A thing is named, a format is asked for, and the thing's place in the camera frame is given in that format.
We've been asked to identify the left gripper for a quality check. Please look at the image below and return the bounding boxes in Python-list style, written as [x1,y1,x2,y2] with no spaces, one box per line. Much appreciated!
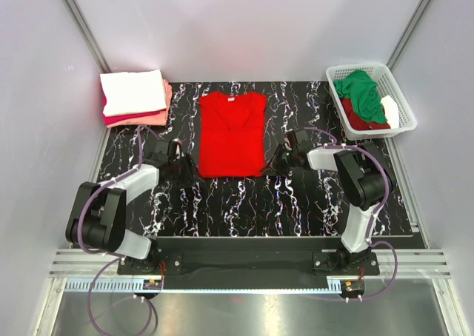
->
[168,152,204,190]

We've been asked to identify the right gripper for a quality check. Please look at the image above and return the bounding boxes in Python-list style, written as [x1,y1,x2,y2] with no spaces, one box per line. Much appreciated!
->
[260,144,298,178]

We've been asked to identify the bright red t-shirt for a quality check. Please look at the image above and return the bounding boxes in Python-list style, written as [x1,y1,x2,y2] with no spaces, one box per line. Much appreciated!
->
[198,92,267,178]

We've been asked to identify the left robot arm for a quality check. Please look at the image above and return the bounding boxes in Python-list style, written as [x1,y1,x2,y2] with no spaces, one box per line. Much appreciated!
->
[65,139,200,274]

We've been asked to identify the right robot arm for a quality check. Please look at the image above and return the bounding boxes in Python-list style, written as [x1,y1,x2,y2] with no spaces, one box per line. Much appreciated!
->
[261,129,396,275]

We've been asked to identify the black marble pattern mat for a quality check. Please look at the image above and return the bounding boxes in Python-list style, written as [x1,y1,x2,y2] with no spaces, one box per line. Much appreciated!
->
[76,81,415,238]

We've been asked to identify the dark red t-shirt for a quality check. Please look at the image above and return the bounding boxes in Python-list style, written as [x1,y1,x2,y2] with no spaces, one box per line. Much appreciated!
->
[341,98,390,131]

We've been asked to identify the magenta folded t-shirt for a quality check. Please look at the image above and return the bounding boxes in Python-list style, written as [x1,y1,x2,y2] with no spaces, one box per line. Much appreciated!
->
[102,110,161,127]

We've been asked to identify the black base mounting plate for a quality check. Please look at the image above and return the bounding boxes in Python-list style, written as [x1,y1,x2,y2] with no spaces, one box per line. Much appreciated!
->
[118,237,380,276]

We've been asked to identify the green t-shirt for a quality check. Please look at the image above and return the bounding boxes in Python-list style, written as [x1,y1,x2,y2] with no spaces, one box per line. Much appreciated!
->
[333,70,387,124]

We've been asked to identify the white cloth in basket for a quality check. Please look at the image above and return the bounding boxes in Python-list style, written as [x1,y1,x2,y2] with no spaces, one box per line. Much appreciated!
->
[381,95,400,129]

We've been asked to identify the left small circuit board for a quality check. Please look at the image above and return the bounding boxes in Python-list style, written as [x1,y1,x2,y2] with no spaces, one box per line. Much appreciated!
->
[143,279,163,290]

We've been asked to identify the small circuit board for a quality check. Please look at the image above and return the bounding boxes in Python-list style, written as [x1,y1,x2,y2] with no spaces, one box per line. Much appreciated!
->
[344,280,365,293]
[143,279,163,290]

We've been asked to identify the white plastic basket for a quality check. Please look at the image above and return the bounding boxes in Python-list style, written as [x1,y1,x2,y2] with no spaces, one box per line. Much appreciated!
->
[325,62,417,141]

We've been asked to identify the right small circuit board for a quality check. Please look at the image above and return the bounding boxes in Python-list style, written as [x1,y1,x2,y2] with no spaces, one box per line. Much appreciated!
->
[344,280,365,293]

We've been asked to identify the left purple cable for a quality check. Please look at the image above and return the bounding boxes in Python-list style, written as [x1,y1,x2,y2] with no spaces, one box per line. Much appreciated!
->
[76,124,161,335]

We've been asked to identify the aluminium frame rail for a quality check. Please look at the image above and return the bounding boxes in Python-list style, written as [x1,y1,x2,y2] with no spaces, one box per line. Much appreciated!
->
[49,249,450,279]

